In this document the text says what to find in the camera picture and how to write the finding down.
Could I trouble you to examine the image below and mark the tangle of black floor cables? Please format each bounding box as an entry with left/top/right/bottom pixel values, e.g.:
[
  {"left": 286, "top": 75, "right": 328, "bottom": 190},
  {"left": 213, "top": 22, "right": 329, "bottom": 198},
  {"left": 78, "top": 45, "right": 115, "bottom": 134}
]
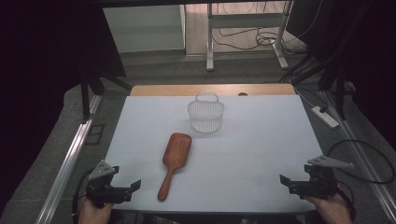
[{"left": 212, "top": 1, "right": 308, "bottom": 52}]

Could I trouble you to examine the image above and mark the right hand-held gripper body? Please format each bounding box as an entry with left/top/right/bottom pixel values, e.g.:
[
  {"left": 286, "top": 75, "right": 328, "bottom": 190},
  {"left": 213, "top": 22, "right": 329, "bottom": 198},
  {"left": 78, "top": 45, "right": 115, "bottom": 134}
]
[{"left": 304, "top": 155, "right": 356, "bottom": 201}]

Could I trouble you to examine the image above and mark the white metal desk frame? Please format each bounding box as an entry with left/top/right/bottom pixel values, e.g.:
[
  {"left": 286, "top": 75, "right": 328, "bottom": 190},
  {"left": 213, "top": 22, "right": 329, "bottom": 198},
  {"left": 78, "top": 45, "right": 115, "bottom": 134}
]
[{"left": 205, "top": 0, "right": 295, "bottom": 72}]

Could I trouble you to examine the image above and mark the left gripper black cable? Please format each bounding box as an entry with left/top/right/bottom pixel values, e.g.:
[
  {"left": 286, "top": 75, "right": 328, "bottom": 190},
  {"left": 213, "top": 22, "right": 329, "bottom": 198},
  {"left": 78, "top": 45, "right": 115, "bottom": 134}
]
[{"left": 72, "top": 168, "right": 95, "bottom": 224}]

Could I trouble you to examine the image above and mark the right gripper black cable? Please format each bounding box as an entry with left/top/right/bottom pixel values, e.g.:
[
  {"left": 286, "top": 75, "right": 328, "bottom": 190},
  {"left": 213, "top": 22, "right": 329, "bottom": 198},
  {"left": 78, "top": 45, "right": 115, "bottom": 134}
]
[{"left": 336, "top": 179, "right": 357, "bottom": 222}]

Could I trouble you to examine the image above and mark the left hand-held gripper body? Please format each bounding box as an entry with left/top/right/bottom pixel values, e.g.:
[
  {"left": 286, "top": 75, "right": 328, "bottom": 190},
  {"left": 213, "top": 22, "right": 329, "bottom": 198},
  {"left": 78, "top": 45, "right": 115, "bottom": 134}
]
[{"left": 85, "top": 160, "right": 121, "bottom": 209}]

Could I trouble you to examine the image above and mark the white cabinet panel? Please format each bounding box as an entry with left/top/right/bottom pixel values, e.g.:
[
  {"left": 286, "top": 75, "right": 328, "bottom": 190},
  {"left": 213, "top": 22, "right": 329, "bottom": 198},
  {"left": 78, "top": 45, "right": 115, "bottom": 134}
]
[{"left": 102, "top": 4, "right": 187, "bottom": 54}]

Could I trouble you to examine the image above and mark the white power strip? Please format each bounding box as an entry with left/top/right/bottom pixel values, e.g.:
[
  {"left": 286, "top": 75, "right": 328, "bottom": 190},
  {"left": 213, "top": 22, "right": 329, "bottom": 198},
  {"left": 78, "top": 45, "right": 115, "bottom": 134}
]
[{"left": 310, "top": 105, "right": 340, "bottom": 130}]

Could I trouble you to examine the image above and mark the aluminium rail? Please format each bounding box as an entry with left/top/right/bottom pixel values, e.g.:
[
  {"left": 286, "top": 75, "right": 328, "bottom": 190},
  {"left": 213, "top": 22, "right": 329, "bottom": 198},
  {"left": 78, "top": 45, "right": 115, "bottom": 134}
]
[
  {"left": 35, "top": 94, "right": 103, "bottom": 224},
  {"left": 320, "top": 90, "right": 396, "bottom": 222}
]

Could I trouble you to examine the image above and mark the person's left hand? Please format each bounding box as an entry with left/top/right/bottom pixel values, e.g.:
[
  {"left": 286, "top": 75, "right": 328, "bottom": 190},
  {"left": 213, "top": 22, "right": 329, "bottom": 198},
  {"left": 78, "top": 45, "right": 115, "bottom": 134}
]
[{"left": 77, "top": 195, "right": 115, "bottom": 224}]

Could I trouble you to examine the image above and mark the black looped floor cable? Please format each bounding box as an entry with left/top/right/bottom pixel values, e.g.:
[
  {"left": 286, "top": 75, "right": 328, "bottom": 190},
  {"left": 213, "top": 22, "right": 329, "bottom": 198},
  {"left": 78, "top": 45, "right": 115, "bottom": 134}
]
[{"left": 325, "top": 138, "right": 396, "bottom": 185}]

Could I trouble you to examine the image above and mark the black metal stand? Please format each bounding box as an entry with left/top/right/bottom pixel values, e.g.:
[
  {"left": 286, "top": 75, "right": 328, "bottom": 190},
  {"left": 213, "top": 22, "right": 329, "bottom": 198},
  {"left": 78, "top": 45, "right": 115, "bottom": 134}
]
[
  {"left": 79, "top": 70, "right": 134, "bottom": 123},
  {"left": 279, "top": 51, "right": 349, "bottom": 121}
]

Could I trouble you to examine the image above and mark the person's right hand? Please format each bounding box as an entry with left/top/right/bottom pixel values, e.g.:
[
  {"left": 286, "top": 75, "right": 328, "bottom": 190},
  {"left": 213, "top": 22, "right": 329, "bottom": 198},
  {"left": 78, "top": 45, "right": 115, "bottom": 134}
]
[{"left": 303, "top": 191, "right": 353, "bottom": 224}]

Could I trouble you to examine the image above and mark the white plastic mesh basket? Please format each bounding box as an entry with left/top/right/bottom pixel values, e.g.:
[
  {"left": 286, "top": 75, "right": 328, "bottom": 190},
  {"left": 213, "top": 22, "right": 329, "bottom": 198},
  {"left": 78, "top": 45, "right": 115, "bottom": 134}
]
[{"left": 187, "top": 91, "right": 226, "bottom": 134}]

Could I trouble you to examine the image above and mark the black curtain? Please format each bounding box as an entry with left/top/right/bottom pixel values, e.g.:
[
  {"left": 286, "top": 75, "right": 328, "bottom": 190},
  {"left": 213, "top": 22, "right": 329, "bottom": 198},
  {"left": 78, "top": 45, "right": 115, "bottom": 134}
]
[
  {"left": 285, "top": 0, "right": 396, "bottom": 151},
  {"left": 0, "top": 0, "right": 127, "bottom": 217}
]

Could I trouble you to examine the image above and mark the white table cover sheet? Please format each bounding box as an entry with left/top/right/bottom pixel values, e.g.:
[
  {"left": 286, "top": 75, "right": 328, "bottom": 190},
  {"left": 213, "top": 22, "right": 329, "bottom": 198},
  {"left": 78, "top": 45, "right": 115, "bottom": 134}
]
[{"left": 105, "top": 94, "right": 325, "bottom": 214}]

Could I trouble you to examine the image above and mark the brown wooden hairbrush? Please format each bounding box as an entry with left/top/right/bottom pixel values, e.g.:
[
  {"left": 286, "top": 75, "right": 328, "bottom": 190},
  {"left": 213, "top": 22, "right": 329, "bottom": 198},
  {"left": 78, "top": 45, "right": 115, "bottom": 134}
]
[{"left": 157, "top": 132, "right": 193, "bottom": 203}]

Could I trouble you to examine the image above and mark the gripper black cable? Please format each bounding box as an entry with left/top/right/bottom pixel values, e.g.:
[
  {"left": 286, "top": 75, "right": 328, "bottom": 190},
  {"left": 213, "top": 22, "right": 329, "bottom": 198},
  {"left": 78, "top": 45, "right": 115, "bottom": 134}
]
[
  {"left": 336, "top": 179, "right": 357, "bottom": 222},
  {"left": 72, "top": 168, "right": 95, "bottom": 224}
]

